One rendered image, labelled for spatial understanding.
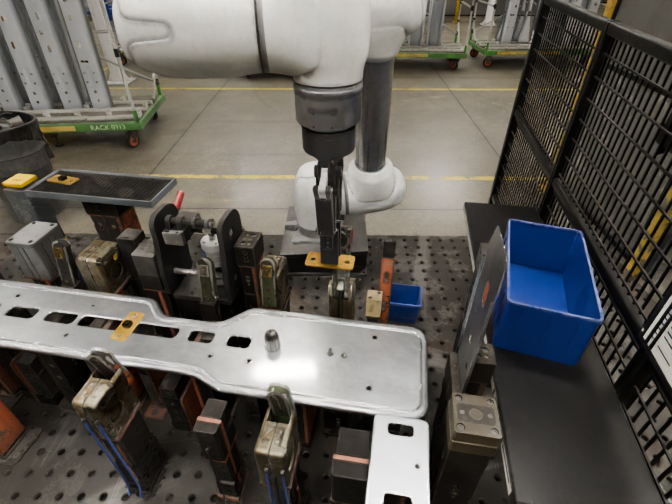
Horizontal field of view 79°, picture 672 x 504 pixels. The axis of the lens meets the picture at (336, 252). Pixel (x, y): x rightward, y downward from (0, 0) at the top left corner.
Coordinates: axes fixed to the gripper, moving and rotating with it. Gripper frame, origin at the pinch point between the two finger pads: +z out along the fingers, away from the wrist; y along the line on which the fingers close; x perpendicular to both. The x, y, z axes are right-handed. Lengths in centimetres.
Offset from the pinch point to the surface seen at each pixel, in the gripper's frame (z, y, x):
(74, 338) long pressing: 29, 5, -57
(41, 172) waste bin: 92, -177, -247
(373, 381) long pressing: 29.2, 5.4, 9.2
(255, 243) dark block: 17.3, -20.1, -22.1
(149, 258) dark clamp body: 22, -16, -48
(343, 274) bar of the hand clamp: 19.2, -14.4, 0.1
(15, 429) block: 55, 15, -77
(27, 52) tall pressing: 43, -321, -356
